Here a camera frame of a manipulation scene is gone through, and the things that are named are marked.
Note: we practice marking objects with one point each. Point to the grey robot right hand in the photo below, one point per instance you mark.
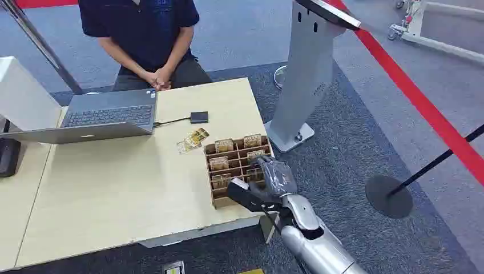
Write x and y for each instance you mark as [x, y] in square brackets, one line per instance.
[278, 179]

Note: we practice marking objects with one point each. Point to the person's right hand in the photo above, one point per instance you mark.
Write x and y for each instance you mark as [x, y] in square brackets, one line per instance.
[152, 80]

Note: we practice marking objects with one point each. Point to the person's left hand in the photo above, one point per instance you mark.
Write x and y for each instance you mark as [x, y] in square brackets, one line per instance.
[165, 77]

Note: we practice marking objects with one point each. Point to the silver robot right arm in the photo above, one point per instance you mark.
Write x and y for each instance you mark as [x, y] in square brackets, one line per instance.
[321, 249]

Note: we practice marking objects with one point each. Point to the wooden card box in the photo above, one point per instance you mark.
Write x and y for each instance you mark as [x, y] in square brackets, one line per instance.
[238, 157]

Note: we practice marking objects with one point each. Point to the person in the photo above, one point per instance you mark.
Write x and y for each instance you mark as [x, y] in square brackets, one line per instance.
[143, 34]

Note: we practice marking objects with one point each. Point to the small black adapter box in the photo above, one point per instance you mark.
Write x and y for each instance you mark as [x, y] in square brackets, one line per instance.
[199, 117]

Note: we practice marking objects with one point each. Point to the grey laptop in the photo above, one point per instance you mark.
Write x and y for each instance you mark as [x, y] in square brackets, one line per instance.
[109, 113]

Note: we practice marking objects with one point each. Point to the pale card with yellow print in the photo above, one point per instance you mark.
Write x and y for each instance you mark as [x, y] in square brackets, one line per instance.
[184, 146]

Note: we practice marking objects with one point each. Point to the yellow floor marker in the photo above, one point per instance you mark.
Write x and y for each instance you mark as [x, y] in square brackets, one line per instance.
[251, 271]

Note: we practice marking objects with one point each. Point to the round metal base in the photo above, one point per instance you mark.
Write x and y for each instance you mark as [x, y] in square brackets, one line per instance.
[279, 77]

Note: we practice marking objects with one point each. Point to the grey kiosk stand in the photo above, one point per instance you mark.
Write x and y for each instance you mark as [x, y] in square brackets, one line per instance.
[306, 75]

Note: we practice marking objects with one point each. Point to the black stanchion with round base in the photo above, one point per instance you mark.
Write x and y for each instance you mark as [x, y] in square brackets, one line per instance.
[389, 196]

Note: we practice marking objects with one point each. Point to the grey metal pole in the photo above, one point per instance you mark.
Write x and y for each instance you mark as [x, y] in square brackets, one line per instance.
[41, 45]

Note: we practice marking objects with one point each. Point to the white box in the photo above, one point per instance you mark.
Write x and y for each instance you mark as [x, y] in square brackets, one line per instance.
[24, 94]

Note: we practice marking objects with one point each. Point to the floor socket plate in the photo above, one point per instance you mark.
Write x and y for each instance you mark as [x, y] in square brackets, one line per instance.
[174, 267]

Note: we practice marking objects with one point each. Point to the red barrier belt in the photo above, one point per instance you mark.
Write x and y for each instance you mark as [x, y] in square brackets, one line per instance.
[416, 98]

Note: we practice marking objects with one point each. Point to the black device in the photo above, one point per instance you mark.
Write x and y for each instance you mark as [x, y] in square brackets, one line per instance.
[8, 157]

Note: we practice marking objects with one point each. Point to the pale desk leg bracket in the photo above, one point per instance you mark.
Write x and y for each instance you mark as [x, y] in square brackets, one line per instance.
[269, 228]

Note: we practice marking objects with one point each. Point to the white frame with casters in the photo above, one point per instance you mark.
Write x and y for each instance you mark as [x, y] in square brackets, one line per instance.
[427, 38]

